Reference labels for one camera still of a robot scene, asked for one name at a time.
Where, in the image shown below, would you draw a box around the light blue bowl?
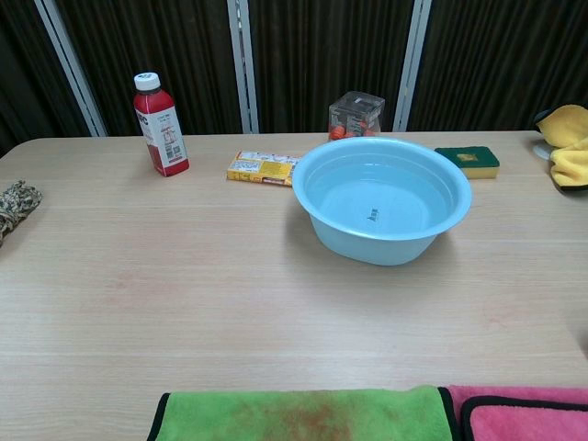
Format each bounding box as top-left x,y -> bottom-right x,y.
291,136 -> 473,267

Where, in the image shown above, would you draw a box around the yellow snack box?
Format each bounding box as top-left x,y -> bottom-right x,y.
226,150 -> 302,187

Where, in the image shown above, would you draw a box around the clear box with orange items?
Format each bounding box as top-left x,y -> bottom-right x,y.
327,90 -> 386,141

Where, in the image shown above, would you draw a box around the red juice bottle white cap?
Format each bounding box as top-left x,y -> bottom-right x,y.
133,72 -> 191,178

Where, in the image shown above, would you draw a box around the green and yellow sponge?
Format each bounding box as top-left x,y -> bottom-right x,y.
434,145 -> 501,181

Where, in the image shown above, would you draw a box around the green towel black trim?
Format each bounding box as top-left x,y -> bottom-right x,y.
145,384 -> 457,441

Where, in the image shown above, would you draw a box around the pink towel black trim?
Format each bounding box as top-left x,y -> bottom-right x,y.
440,384 -> 588,441

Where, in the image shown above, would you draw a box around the grey screen frame post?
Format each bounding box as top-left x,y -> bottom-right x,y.
34,0 -> 108,138
391,0 -> 435,133
226,0 -> 260,135

